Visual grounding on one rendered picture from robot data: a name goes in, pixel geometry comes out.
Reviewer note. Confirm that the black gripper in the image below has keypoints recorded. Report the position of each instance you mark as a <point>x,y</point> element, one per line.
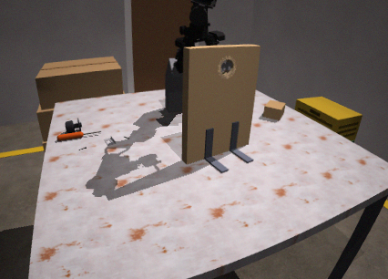
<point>199,32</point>

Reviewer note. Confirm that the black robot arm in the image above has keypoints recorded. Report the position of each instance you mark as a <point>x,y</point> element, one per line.
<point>197,17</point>

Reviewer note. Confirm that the brown wooden door panel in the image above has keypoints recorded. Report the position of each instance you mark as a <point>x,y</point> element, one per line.
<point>212,99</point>

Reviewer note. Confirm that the orange-handled screwdriver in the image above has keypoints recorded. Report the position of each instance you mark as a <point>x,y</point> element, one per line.
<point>70,136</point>

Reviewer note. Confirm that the tan cardboard box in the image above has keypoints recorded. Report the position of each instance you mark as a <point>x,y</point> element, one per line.
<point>272,110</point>

